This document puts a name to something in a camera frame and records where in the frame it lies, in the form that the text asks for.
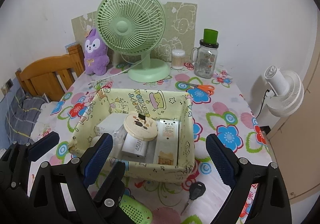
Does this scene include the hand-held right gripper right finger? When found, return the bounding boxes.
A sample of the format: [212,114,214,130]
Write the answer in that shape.
[205,133,293,224]

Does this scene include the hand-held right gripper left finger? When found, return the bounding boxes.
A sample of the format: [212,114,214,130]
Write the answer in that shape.
[29,133,130,224]

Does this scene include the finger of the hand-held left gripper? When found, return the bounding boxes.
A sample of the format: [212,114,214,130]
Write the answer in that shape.
[0,131,60,224]

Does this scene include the plain white box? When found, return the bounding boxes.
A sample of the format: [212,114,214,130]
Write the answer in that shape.
[96,113,128,137]

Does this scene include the white charger box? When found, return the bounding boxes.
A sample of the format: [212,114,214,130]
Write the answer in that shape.
[122,133,148,159]

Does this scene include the round cream compact case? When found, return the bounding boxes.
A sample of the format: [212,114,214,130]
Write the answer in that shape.
[124,111,158,142]

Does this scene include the grey remote control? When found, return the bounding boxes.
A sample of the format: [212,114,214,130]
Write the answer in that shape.
[153,119,180,166]

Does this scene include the yellow printed fabric storage box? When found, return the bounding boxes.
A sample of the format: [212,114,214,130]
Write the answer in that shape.
[69,87,196,179]

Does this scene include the black car key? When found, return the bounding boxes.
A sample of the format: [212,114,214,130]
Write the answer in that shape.
[181,181,206,216]

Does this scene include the grey plaid bedding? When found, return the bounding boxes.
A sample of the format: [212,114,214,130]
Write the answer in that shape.
[0,86,42,149]

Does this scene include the floral tablecloth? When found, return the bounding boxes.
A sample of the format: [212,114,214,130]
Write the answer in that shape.
[25,60,288,224]

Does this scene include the green perforated plastic case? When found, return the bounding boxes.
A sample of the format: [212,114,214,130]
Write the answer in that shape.
[117,194,153,224]

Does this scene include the glass jar mug black lid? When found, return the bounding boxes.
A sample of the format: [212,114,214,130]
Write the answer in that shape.
[191,39,220,79]

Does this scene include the purple plush toy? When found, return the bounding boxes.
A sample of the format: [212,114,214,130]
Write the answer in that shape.
[84,27,110,75]

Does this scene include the cotton swab container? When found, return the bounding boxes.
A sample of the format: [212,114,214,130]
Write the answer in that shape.
[171,49,186,70]

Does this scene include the green plastic cup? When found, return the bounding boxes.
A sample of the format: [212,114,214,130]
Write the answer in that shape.
[203,29,219,44]

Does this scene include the green desk fan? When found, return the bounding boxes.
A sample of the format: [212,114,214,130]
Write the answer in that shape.
[97,0,171,83]

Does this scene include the beige printed cardboard sheet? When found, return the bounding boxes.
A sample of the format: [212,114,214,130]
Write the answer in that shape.
[71,1,198,67]

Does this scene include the black wall fan cable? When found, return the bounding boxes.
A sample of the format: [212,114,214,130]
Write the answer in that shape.
[256,89,272,118]

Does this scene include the orange handled scissors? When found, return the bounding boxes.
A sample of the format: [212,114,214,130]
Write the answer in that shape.
[186,82,215,95]

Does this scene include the white fan cable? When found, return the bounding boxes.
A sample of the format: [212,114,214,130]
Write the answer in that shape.
[87,61,143,88]

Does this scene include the white wall fan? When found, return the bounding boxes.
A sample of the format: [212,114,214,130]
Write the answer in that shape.
[264,65,305,116]

